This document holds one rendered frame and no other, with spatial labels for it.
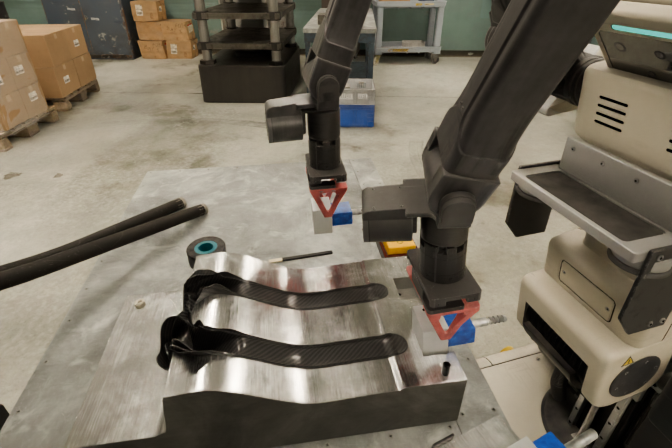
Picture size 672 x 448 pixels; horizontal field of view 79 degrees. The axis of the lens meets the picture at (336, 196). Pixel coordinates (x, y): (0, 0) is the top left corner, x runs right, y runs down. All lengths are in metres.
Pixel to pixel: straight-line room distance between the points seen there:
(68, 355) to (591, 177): 0.90
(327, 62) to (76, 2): 7.15
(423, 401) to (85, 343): 0.56
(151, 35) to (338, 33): 6.81
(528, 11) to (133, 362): 0.64
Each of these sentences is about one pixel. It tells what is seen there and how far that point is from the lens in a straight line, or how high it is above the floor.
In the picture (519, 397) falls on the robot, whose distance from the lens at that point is 1.40.
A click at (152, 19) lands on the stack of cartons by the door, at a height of 0.58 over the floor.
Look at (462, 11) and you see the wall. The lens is 7.20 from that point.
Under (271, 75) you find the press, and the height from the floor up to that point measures 0.31.
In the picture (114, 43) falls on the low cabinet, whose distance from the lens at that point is 7.57.
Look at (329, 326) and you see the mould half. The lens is 0.65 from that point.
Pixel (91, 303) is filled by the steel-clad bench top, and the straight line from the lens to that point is 0.92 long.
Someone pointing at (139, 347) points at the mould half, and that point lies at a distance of 0.72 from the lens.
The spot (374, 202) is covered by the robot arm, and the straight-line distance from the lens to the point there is 0.46.
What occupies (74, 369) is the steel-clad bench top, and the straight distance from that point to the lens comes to 0.82.
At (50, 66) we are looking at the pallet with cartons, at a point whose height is 0.46.
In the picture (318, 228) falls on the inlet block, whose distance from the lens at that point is 0.79.
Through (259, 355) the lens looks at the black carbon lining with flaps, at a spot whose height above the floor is 0.91.
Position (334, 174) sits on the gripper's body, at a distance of 0.71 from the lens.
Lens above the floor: 1.36
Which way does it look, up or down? 30 degrees down
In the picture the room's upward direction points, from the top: straight up
